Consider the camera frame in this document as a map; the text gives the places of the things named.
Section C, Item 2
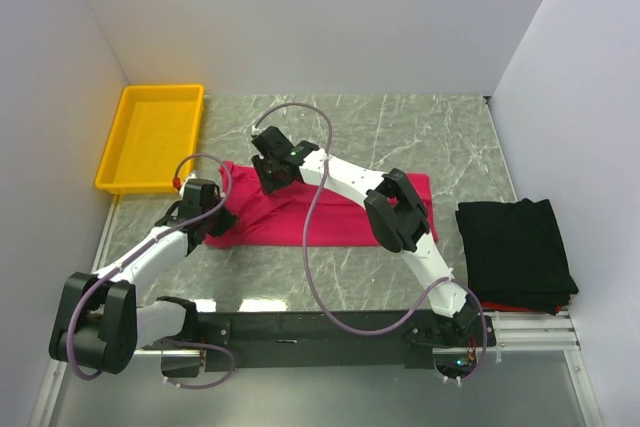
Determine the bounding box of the yellow plastic tray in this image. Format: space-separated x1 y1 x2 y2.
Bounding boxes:
94 84 204 195

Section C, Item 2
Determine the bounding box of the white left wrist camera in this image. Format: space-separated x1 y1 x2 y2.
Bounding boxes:
172 171 198 191

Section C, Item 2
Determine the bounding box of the folded red shirt under stack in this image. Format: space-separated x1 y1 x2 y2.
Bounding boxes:
481 301 559 315

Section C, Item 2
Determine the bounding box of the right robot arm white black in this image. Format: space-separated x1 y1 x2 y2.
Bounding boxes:
252 126 488 347

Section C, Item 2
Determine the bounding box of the folded black t shirt stack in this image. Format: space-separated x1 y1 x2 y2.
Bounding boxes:
455 198 579 311

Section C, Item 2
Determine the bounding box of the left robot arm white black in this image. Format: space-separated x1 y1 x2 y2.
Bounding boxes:
48 178 237 380

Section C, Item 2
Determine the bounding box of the red t shirt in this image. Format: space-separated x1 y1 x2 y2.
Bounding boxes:
204 160 440 250

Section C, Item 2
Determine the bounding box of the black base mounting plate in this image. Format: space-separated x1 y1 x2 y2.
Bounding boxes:
188 310 496 369

